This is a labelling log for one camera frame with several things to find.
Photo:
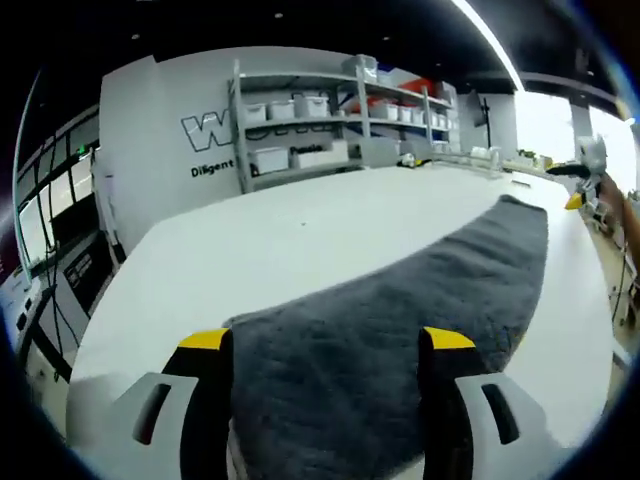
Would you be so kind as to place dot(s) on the small spare gripper on table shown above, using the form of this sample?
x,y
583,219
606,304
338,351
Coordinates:
x,y
412,161

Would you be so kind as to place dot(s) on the black cabinet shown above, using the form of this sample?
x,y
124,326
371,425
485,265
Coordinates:
x,y
85,275

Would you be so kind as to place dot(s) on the grey metal shelf rack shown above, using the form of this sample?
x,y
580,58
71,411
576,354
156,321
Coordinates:
x,y
340,120

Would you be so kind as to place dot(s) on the grey towel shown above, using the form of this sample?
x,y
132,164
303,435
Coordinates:
x,y
380,340

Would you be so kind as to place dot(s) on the row of white storage bins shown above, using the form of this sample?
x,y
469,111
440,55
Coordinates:
x,y
345,110

